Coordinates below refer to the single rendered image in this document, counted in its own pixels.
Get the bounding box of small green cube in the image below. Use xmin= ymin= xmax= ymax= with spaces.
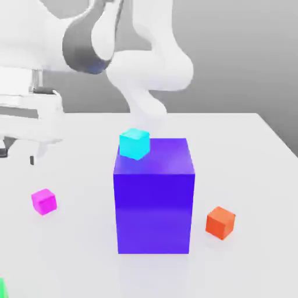
xmin=0 ymin=278 xmax=9 ymax=298

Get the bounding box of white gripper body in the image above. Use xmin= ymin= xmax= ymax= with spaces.
xmin=0 ymin=90 xmax=65 ymax=144

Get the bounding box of large purple box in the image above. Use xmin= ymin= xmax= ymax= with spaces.
xmin=113 ymin=137 xmax=196 ymax=255

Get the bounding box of small magenta cube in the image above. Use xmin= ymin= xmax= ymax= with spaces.
xmin=31 ymin=188 xmax=58 ymax=216

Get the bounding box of small orange cube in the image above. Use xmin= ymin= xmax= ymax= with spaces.
xmin=205 ymin=206 xmax=236 ymax=241

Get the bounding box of small cyan cube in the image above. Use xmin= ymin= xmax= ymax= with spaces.
xmin=119 ymin=127 xmax=150 ymax=161

